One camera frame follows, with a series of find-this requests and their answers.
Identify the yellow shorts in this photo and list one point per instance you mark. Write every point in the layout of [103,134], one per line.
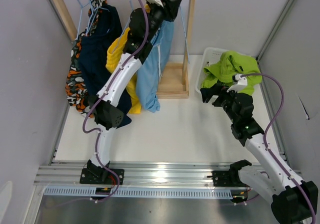
[125,61]

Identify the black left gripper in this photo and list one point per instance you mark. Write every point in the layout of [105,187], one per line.
[170,8]

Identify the aluminium mounting rail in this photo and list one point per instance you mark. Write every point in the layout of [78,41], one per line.
[165,180]

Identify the white plastic basket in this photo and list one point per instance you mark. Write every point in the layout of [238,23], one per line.
[210,55]

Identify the wooden clothes rack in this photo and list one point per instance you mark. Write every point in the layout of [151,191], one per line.
[175,81]

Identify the lime green shorts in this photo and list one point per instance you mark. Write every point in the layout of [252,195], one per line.
[229,64]

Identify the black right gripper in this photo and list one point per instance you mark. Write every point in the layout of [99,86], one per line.
[215,90]

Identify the patterned camouflage shorts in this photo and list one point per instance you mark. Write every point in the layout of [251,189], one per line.
[75,83]

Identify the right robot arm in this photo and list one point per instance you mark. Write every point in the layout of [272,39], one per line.
[290,197]

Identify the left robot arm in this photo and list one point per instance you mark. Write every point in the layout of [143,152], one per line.
[108,119]

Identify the blue wire hanger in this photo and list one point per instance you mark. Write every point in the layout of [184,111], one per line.
[125,24]
[80,8]
[183,21]

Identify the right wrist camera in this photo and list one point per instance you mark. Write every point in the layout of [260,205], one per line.
[239,83]

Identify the light blue shorts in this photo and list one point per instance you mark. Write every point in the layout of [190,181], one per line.
[151,72]

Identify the navy blue shorts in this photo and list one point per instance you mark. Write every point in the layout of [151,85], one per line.
[93,55]

